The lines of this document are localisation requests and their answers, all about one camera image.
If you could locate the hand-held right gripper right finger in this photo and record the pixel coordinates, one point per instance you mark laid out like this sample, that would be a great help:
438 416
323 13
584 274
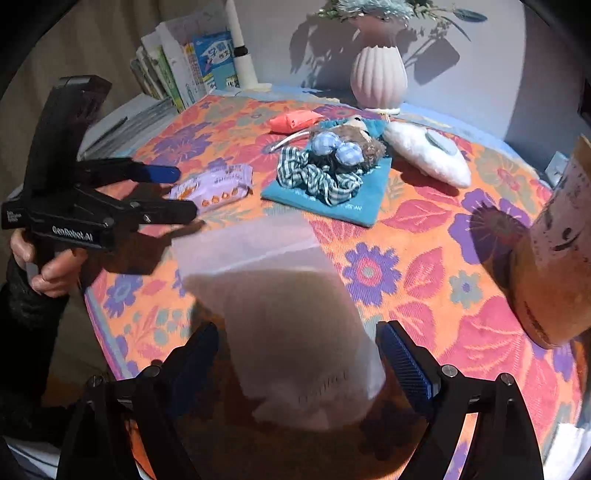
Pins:
408 364

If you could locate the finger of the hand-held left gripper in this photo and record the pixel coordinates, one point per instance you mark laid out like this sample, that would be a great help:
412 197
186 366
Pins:
161 211
157 174

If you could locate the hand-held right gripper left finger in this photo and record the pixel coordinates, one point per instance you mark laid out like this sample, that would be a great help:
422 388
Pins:
196 364

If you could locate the translucent white plastic bag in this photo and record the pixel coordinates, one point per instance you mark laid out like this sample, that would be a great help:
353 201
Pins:
286 332

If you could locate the bamboo pen holder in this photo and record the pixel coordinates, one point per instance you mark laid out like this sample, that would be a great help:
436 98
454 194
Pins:
558 267

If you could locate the white plush toy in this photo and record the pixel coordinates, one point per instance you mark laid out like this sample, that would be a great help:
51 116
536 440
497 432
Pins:
425 152

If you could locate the person's left hand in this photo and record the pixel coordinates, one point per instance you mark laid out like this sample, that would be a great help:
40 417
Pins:
51 277

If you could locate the stack of flat books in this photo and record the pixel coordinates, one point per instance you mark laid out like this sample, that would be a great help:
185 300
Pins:
134 124

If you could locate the purple snack packet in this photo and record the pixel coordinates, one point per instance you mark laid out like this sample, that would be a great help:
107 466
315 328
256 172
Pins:
212 187

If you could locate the floral orange table cloth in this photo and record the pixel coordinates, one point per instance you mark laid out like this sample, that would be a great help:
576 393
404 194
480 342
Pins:
438 277

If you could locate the row of standing books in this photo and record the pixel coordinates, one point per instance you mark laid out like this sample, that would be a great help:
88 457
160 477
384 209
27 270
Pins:
184 69

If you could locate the silver hair clip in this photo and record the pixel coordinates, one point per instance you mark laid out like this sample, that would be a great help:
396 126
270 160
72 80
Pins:
288 140

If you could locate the white desk lamp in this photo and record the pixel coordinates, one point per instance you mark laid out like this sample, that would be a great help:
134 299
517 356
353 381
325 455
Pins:
242 55

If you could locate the green plaid scrunchie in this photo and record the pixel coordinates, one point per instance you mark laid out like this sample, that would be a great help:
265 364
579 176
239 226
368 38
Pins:
304 173

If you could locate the orange packet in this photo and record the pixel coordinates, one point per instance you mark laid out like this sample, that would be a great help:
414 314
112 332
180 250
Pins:
295 121

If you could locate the teal fabric pouch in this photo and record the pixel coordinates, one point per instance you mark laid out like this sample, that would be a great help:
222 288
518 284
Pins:
369 189

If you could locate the crumpled white tissue paper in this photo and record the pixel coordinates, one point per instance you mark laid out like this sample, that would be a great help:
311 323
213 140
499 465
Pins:
570 452

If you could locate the blue gingham bow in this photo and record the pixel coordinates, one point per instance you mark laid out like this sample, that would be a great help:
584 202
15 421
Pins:
339 148

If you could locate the brown plush toy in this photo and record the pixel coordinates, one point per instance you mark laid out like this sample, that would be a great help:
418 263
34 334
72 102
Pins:
369 147

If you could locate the pink ribbed vase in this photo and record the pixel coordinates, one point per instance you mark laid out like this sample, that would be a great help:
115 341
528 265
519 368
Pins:
378 74

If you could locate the blue white tissue pack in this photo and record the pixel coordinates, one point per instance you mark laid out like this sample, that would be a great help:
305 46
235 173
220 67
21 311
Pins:
558 168

